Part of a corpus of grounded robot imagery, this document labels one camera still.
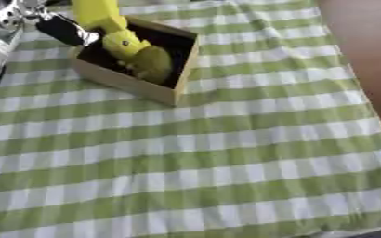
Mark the tan cardboard box dark inside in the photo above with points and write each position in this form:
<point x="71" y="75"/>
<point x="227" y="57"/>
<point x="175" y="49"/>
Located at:
<point x="139" y="88"/>

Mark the yellow soft toy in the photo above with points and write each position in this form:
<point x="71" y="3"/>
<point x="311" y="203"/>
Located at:
<point x="115" y="38"/>

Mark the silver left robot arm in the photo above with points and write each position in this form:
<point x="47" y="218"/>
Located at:
<point x="1" y="28"/>

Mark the green round soft toy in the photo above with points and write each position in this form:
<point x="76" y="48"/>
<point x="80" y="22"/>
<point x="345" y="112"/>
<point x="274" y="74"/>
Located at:
<point x="153" y="63"/>

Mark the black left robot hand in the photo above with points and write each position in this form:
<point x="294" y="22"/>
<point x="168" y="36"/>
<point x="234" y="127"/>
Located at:
<point x="63" y="29"/>

